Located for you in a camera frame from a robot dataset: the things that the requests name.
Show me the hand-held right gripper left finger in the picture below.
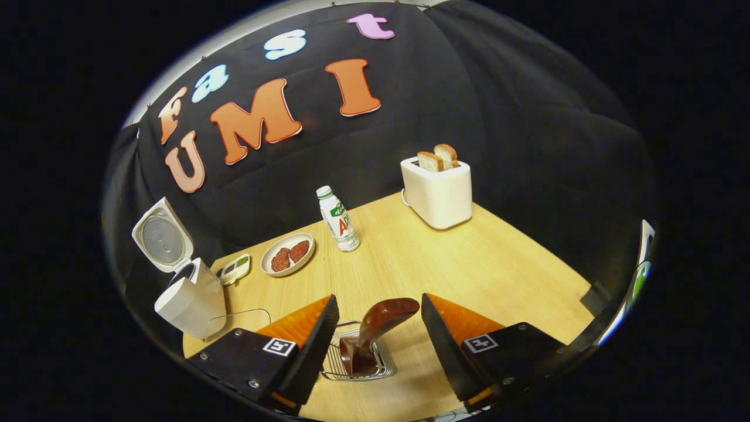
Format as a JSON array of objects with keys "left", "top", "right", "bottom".
[{"left": 186, "top": 294, "right": 340, "bottom": 416}]

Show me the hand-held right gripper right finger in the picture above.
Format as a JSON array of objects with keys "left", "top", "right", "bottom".
[{"left": 421, "top": 293, "right": 587, "bottom": 413}]

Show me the metal wire chopstick holder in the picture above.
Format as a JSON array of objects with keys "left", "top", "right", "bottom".
[{"left": 321, "top": 321, "right": 397, "bottom": 382}]

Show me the brown wooden spoon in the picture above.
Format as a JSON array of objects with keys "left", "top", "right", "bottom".
[{"left": 339, "top": 298, "right": 421, "bottom": 376}]

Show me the white rice cooker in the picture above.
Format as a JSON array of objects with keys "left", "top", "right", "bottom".
[{"left": 131, "top": 197, "right": 227, "bottom": 339}]

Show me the white round plate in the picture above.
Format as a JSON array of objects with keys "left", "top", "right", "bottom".
[{"left": 261, "top": 233, "right": 315, "bottom": 277}]

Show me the small white sauce dish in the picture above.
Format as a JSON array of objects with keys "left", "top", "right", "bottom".
[{"left": 220, "top": 253, "right": 251, "bottom": 286}]

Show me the white drink bottle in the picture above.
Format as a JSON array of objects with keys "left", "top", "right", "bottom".
[{"left": 316, "top": 186, "right": 360, "bottom": 253}]

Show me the cream toaster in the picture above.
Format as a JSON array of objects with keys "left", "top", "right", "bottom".
[{"left": 400, "top": 155, "right": 473, "bottom": 230}]

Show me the green and white object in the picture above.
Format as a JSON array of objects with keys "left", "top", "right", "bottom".
[{"left": 630, "top": 261, "right": 652, "bottom": 308}]

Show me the white flat object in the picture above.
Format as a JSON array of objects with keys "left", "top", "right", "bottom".
[{"left": 637, "top": 220, "right": 656, "bottom": 264}]

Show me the black backdrop cloth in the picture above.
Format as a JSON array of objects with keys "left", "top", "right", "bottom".
[{"left": 101, "top": 0, "right": 657, "bottom": 329}]

